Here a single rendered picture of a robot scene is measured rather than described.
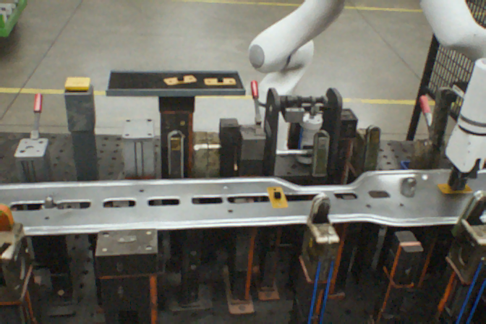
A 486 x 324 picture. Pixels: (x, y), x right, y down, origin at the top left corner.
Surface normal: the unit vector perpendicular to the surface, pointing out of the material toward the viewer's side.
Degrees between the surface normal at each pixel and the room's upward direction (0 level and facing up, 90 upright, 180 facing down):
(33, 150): 0
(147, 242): 0
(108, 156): 0
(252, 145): 90
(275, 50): 74
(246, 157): 90
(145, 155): 90
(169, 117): 90
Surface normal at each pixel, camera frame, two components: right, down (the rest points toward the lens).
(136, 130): 0.07, -0.85
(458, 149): -0.99, 0.03
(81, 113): 0.15, 0.53
